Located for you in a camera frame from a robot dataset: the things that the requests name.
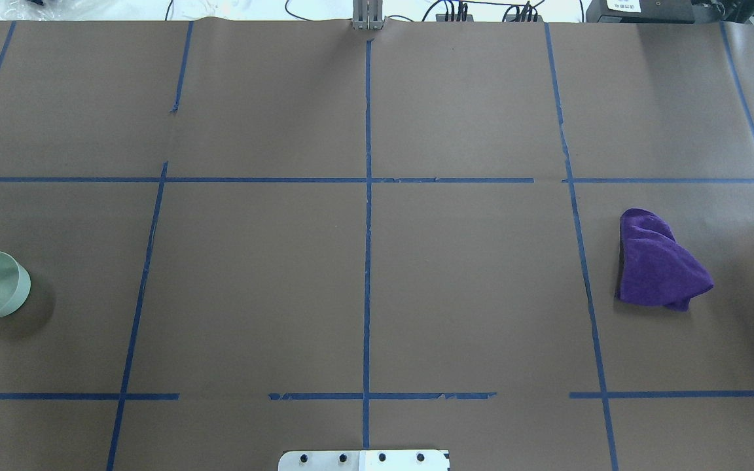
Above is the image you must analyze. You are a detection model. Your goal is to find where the black power box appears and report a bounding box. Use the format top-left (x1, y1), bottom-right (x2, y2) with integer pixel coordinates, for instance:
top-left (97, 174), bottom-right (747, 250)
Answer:
top-left (584, 1), bottom-right (729, 24)

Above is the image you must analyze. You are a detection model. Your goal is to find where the purple cloth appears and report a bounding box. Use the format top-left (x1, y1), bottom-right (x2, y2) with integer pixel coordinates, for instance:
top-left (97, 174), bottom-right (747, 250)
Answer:
top-left (616, 207), bottom-right (714, 312)

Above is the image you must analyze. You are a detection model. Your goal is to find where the aluminium frame post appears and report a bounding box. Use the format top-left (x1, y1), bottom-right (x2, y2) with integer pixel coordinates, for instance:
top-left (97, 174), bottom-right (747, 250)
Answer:
top-left (351, 0), bottom-right (386, 30)

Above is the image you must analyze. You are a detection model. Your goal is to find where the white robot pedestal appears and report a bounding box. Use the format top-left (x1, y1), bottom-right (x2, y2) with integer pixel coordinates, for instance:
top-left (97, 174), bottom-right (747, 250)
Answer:
top-left (278, 449), bottom-right (451, 470)

